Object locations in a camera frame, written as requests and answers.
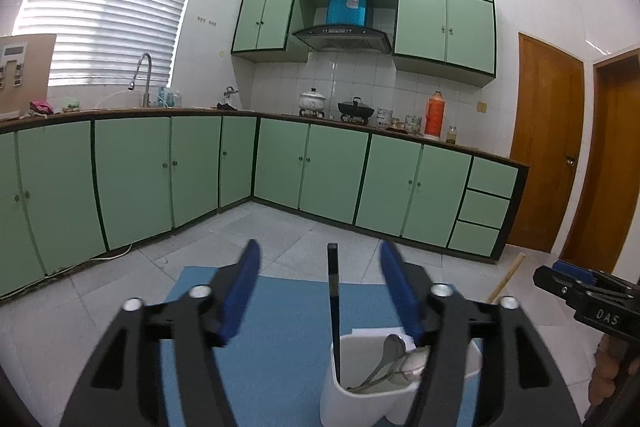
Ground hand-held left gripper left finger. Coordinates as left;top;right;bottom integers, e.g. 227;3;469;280
59;238;262;427

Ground white cooking pot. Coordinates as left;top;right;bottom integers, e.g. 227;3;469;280
298;88;327;115

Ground cardboard box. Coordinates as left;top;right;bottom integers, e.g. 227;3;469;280
0;34;57;118

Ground steel kitchen faucet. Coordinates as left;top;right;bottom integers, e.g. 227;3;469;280
127;53;153;108

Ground green base cabinets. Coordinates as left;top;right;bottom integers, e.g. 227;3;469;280
0;109;530;300

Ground person's right hand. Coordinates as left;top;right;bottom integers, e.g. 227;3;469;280
589;336;640;408

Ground green wall cabinets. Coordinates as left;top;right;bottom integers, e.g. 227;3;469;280
231;0;497;88

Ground white two-compartment utensil holder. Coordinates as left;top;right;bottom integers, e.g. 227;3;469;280
319;328;485;427

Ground wooden chopstick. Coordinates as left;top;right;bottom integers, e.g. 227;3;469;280
486;254;525;304

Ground dark blue chopstick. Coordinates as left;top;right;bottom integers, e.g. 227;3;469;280
326;243;343;383

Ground large steel spoon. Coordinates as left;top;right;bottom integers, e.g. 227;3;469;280
370;347;432;390

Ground range hood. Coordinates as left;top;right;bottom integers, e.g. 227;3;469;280
291;25;392;55

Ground small steel spoon decorative handle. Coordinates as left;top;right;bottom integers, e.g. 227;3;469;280
347;333;407;393

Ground blue tablecloth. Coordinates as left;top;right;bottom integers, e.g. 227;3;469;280
162;266;486;427

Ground white window blinds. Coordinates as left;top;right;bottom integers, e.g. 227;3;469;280
12;0;207;88

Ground white floor cable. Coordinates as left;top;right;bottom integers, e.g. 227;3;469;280
90;242;133;263

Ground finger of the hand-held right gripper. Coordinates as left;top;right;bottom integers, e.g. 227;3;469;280
552;260;640;293
533;266;632;308

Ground black wok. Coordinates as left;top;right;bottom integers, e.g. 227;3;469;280
337;97;376;122

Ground orange thermos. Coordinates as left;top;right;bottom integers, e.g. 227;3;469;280
424;91;445;140

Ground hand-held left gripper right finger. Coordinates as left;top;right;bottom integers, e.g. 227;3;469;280
378;241;583;427

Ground wooden door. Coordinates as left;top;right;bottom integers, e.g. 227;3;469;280
507;32;586;254
559;48;640;280

